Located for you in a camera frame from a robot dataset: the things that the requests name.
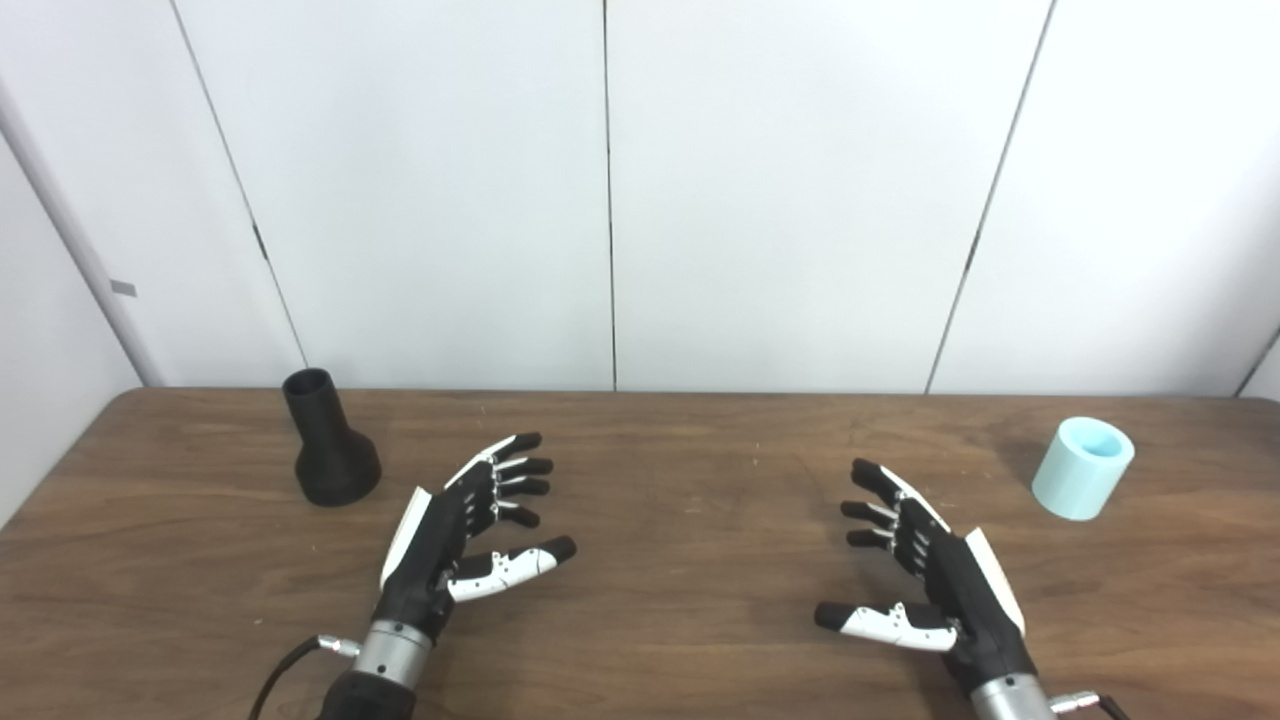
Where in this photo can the black panel hinge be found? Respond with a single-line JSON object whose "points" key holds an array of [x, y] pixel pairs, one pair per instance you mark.
{"points": [[260, 243]]}

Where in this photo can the small grey wall label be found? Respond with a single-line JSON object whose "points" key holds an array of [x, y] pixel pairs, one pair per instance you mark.
{"points": [[123, 289]]}

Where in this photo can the white and black right hand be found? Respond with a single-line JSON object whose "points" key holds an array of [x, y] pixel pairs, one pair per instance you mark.
{"points": [[965, 600]]}

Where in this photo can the black nozzle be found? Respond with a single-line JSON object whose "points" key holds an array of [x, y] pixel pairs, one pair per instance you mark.
{"points": [[335, 470]]}

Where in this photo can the white and black left hand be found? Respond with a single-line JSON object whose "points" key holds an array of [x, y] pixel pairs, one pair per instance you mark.
{"points": [[425, 560]]}

